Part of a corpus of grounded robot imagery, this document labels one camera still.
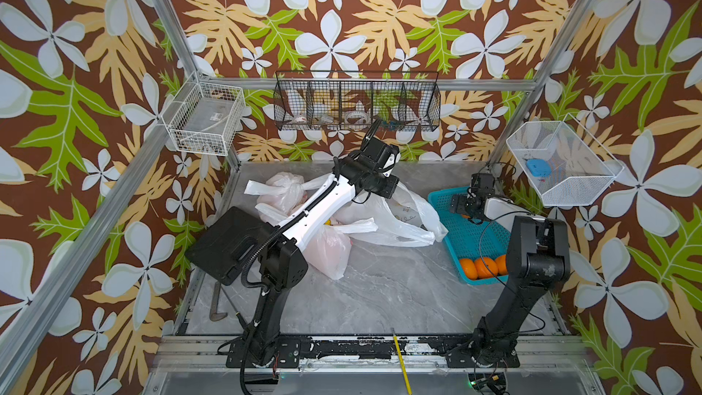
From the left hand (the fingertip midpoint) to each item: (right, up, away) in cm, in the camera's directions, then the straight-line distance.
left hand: (393, 182), depth 83 cm
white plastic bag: (-20, -22, 0) cm, 29 cm away
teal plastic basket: (+28, -20, +14) cm, 37 cm away
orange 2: (+24, -27, +1) cm, 36 cm away
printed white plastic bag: (-37, -4, +11) cm, 39 cm away
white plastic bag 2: (+1, -11, -4) cm, 12 cm away
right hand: (+30, -8, +19) cm, 36 cm away
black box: (-55, -20, +9) cm, 60 cm away
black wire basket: (-11, +31, +15) cm, 36 cm away
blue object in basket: (+46, +5, +1) cm, 46 cm away
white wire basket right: (+53, +5, -1) cm, 53 cm away
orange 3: (+28, -27, +2) cm, 39 cm away
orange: (+28, -12, +13) cm, 33 cm away
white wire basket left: (-60, +21, +3) cm, 64 cm away
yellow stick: (+1, -50, -9) cm, 51 cm away
